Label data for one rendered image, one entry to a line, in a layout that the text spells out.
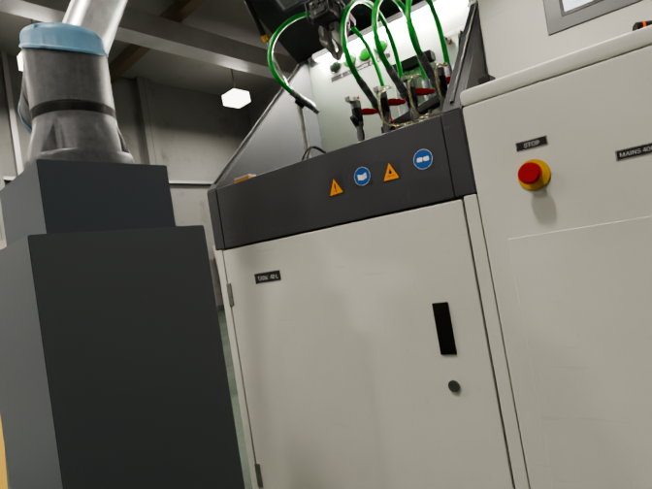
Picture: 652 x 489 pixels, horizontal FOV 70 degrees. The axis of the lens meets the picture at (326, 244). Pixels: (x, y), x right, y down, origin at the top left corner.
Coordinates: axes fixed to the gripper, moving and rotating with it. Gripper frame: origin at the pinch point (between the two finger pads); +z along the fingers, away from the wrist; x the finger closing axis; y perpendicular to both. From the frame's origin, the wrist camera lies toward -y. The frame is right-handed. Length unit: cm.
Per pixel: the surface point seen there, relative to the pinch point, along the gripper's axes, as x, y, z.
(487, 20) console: 36.5, -6.2, 4.3
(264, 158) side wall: -31.2, 0.1, 19.3
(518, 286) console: 39, 21, 63
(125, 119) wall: -838, -507, -331
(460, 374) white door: 26, 21, 78
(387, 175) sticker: 18.2, 21.3, 37.9
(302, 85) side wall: -31.2, -26.4, -9.2
